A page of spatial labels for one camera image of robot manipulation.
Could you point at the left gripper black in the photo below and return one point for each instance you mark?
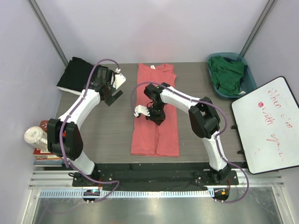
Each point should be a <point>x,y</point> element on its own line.
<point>109,101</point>

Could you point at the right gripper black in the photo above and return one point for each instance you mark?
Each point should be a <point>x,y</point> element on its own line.
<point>156,119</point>

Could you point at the red t shirt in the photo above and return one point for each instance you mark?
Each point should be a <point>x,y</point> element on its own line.
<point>148,138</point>

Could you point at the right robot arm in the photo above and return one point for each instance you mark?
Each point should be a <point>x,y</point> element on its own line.
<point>204,120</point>

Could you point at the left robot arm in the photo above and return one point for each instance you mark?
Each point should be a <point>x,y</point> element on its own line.
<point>63,134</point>

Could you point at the stack of books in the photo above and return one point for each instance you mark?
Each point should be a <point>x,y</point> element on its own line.
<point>43,158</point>

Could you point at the white folded t shirt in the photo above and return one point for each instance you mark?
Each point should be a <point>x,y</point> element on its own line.
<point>69,90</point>

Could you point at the black folded t shirt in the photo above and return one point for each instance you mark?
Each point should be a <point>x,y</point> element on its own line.
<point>75,75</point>

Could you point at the small red box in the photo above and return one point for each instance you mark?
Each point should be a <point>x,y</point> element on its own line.
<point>44,124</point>

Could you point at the green t shirt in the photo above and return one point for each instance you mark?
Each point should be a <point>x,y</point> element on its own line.
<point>226,76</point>

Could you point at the clear plastic jar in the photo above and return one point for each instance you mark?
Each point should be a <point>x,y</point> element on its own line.
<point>36,137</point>

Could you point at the blue plastic bin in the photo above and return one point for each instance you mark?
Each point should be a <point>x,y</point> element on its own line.
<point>247,82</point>

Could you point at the white whiteboard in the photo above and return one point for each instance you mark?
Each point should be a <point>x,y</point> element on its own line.
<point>267,121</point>

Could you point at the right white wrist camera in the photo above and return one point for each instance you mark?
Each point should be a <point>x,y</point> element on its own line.
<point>141,110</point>

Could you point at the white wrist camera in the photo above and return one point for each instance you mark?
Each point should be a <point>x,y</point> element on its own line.
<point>119,80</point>
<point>141,110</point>

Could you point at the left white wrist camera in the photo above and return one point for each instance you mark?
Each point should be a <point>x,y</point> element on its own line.
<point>119,80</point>

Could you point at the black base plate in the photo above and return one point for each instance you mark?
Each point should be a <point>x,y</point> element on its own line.
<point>196,173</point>

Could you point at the left aluminium corner post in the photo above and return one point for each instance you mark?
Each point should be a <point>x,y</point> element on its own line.
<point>47,29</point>

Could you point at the aluminium corner post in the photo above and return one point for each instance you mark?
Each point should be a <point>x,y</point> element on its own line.
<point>47,29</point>
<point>258,25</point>

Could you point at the right aluminium corner post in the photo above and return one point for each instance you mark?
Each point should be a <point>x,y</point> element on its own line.
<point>258,25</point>

